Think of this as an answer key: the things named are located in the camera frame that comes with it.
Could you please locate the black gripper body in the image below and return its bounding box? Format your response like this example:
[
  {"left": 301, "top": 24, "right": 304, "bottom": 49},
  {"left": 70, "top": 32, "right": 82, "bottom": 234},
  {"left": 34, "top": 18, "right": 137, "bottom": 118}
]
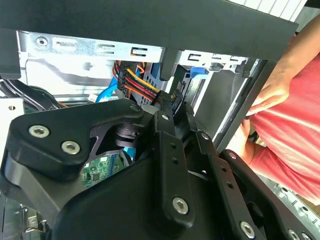
[{"left": 51, "top": 157, "right": 238, "bottom": 240}]

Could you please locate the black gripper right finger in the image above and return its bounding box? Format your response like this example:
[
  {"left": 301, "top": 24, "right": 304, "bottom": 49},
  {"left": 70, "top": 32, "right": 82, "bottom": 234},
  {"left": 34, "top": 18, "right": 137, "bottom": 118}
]
[{"left": 183, "top": 102, "right": 316, "bottom": 240}]

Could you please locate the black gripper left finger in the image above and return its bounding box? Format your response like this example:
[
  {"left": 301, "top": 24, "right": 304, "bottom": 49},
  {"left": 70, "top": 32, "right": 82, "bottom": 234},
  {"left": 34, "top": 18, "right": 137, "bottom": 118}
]
[{"left": 0, "top": 91, "right": 198, "bottom": 231}]

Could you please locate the red yellow power wire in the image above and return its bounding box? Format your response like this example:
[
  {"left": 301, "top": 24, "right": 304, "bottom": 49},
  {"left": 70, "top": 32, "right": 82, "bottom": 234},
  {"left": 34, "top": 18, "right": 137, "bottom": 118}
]
[{"left": 113, "top": 61, "right": 181, "bottom": 111}]

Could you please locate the person's right hand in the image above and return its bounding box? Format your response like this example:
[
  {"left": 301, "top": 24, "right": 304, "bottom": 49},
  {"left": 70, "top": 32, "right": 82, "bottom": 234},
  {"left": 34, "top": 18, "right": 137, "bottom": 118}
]
[{"left": 234, "top": 117, "right": 260, "bottom": 163}]

